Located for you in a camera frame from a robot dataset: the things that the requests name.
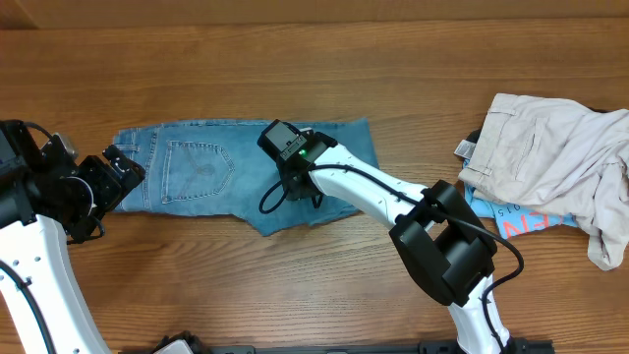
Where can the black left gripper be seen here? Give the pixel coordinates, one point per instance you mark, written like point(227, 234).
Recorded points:
point(95, 168)

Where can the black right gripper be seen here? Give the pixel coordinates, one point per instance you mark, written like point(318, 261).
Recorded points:
point(299, 187)

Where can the light blue denim jeans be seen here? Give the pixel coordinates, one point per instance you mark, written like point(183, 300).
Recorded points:
point(214, 167)

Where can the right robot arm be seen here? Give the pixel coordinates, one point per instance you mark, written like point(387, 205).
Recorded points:
point(441, 242)

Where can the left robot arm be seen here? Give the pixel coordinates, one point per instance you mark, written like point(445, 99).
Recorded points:
point(49, 202)

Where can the blue printed t-shirt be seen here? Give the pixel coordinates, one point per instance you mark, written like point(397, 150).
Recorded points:
point(513, 220)

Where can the beige cotton trousers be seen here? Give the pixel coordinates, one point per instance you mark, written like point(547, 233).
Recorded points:
point(557, 156)

